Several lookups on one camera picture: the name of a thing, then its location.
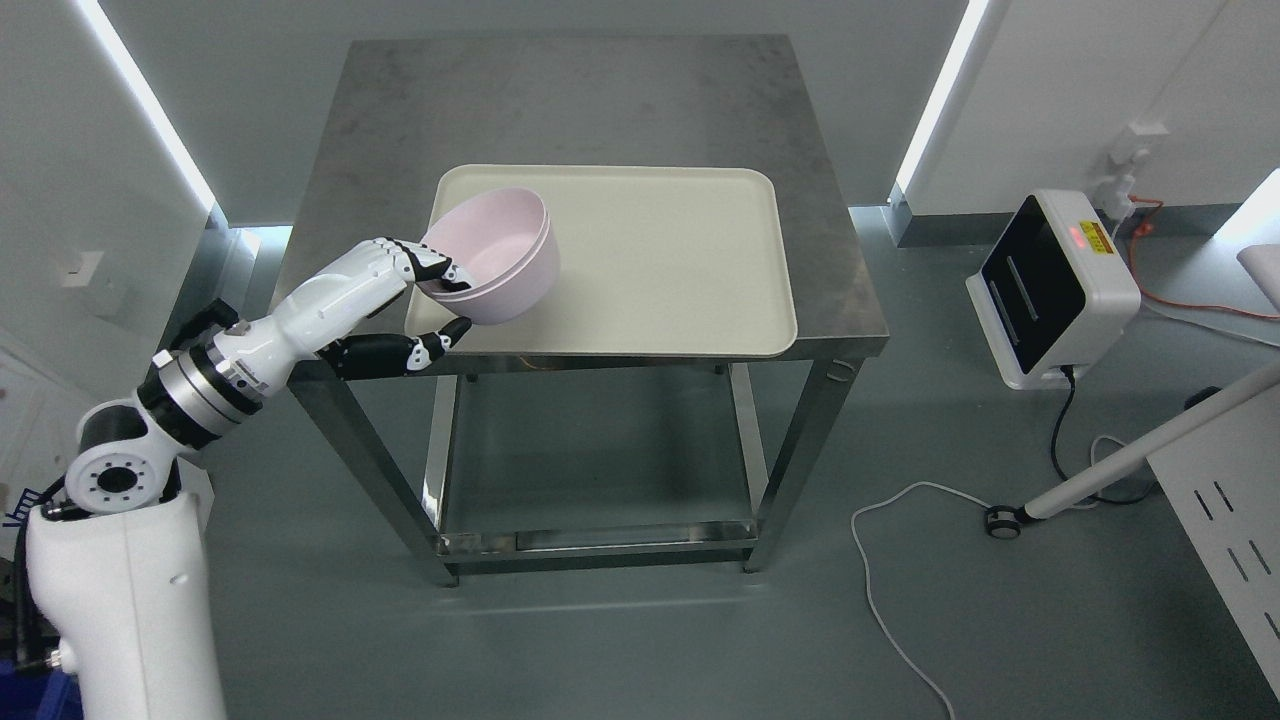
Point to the white black charging device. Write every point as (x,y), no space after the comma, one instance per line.
(1054,293)

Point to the stainless steel table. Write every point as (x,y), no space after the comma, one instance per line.
(405,112)

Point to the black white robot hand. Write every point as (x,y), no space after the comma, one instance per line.
(323,311)

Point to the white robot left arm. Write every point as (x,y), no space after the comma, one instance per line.
(110,570)

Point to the white wall switch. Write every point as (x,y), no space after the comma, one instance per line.
(84,272)

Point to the white perforated panel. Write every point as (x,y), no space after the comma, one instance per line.
(1221,481)

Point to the pink bowl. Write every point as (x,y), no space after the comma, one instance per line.
(484,218)
(510,295)

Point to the white wall socket plug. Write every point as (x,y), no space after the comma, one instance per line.
(1123,160)

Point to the blue bin corner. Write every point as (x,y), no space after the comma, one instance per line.
(39,696)

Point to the beige plastic tray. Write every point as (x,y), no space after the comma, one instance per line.
(653,262)

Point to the white stand leg with caster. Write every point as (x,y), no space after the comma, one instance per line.
(1006,522)

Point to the white signboard blue characters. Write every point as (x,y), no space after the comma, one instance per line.
(36,413)

